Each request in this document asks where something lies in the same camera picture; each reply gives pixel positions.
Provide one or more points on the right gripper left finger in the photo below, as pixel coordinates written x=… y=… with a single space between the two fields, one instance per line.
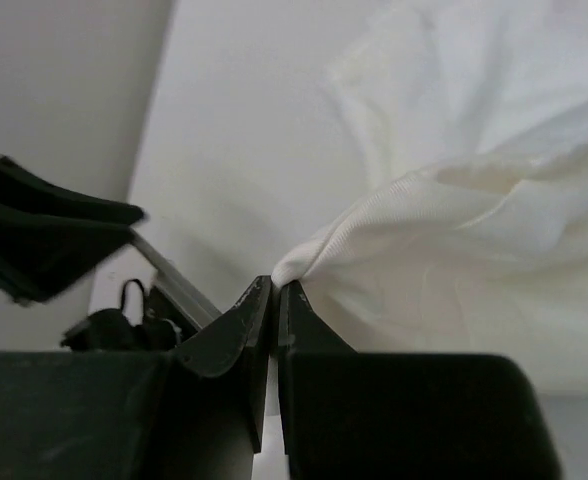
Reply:
x=236 y=346

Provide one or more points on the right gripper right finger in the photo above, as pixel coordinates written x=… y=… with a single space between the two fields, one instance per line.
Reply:
x=299 y=329

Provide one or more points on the white pleated skirt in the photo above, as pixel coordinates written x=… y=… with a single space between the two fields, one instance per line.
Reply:
x=472 y=117

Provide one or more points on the aluminium table front rail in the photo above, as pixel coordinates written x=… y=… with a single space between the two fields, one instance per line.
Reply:
x=179 y=285

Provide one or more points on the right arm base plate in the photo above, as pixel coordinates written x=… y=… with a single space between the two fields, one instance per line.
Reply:
x=162 y=326

